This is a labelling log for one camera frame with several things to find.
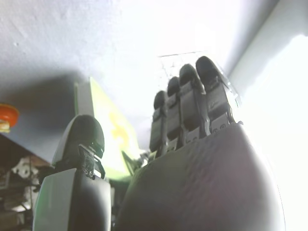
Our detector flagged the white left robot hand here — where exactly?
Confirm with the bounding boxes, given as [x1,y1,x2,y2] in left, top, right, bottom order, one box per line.
[32,55,287,231]

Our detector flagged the light green rectangular block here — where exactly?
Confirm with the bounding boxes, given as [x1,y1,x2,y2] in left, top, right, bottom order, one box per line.
[73,77,145,180]

